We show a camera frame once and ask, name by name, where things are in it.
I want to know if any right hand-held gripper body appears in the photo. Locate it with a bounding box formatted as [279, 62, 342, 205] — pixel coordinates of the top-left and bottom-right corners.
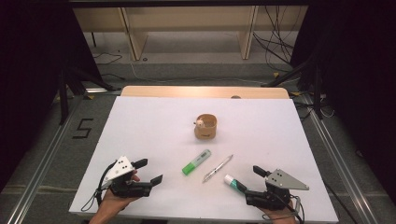
[244, 168, 310, 212]

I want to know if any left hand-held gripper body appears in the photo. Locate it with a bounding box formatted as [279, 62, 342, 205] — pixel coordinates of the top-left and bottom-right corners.
[101, 155, 154, 199]

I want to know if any green highlighter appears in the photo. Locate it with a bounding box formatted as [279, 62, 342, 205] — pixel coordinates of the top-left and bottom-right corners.
[181, 148, 212, 176]

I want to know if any wooden pen holder cup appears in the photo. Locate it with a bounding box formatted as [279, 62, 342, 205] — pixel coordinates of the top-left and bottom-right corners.
[193, 113, 218, 140]

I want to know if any person's left hand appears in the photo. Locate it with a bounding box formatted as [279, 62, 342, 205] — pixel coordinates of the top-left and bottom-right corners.
[100, 172, 142, 216]

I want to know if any person's right hand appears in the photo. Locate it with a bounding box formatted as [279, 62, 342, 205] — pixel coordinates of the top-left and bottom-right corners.
[260, 202, 298, 224]

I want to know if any silver ballpoint pen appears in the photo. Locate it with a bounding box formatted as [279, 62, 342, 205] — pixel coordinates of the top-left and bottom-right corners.
[202, 154, 234, 184]

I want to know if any white table cover board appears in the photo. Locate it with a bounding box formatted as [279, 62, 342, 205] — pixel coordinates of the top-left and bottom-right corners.
[68, 95, 339, 223]

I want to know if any light wooden table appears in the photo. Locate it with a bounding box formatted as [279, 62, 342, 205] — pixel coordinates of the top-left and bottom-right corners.
[120, 85, 290, 100]

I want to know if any black tripod stand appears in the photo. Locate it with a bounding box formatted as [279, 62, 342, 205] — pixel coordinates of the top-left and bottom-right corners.
[261, 55, 325, 120]
[57, 66, 119, 126]

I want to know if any light wooden shelf unit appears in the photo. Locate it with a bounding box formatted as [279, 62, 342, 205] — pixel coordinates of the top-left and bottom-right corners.
[73, 6, 309, 62]

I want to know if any black curtain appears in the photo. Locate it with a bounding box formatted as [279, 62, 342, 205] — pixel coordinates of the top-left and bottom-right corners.
[290, 0, 396, 198]
[0, 0, 104, 191]

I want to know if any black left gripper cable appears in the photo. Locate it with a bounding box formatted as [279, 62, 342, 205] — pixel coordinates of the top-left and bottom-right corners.
[80, 161, 117, 213]

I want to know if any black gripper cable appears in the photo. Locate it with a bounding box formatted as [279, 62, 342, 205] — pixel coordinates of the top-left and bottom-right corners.
[270, 192, 306, 224]
[80, 161, 117, 213]

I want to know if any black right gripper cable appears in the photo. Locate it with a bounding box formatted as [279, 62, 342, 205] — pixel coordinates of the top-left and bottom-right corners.
[270, 192, 306, 224]

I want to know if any aluminium floor rail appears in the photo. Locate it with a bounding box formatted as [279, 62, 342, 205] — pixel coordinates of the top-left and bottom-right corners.
[299, 92, 380, 224]
[6, 92, 92, 224]

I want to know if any thin black floor cable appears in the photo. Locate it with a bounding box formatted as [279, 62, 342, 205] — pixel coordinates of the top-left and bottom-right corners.
[92, 51, 123, 65]

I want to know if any bundle of black cables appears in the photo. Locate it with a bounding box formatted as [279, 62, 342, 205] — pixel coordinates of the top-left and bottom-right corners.
[252, 6, 301, 73]

